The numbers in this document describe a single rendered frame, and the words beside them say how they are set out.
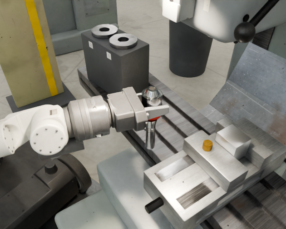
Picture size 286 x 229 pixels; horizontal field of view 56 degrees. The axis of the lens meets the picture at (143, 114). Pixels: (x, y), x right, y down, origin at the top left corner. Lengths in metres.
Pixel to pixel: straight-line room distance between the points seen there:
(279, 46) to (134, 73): 0.47
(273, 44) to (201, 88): 1.73
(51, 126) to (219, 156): 0.37
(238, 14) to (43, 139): 0.40
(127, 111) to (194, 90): 2.08
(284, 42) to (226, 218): 0.56
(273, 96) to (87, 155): 1.42
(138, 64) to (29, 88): 1.69
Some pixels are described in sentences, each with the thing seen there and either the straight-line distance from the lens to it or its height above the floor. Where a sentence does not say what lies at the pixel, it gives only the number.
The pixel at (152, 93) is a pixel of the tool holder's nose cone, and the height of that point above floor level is 1.17.
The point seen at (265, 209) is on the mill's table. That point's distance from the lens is 0.74.
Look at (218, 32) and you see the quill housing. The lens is 0.47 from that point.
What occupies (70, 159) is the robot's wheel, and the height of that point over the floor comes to 0.60.
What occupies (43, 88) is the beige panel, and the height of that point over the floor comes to 0.14.
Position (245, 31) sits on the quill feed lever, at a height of 1.36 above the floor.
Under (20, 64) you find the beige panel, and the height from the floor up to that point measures 0.42.
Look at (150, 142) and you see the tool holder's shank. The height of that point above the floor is 1.02.
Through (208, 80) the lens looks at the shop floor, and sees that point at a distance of 2.79.
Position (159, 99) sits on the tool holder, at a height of 1.16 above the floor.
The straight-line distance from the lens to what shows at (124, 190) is 0.80.
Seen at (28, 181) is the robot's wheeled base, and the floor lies 0.59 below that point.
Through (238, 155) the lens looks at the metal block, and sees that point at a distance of 0.67.
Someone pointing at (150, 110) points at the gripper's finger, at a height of 1.14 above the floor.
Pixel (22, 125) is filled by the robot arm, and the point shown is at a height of 1.12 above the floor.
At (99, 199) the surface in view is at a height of 0.74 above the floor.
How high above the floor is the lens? 1.52
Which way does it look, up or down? 41 degrees down
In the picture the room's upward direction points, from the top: straight up
